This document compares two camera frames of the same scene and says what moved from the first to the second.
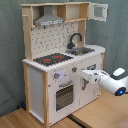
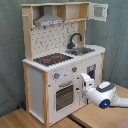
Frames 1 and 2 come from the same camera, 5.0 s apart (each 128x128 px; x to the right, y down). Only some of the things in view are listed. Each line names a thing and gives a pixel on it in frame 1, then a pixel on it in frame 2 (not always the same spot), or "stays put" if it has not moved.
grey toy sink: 80,51 stays put
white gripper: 92,75 -> 87,82
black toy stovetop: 52,58 stays put
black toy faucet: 72,45 stays put
